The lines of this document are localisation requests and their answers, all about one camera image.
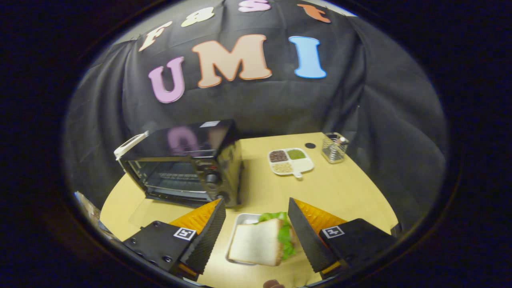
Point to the black backdrop cloth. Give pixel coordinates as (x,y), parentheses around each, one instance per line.
(380,120)

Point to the lettuce sandwich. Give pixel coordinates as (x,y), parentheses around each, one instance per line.
(256,244)

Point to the white pop-up toaster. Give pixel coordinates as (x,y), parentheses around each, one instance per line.
(128,146)

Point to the ribbed metal tray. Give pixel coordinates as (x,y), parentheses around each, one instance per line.
(244,220)

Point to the white divided grain dish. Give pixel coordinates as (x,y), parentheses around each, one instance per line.
(298,164)

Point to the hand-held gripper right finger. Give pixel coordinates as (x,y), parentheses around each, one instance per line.
(308,236)

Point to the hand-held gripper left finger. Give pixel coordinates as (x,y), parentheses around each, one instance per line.
(208,236)

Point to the black toaster oven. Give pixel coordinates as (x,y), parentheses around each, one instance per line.
(188,140)

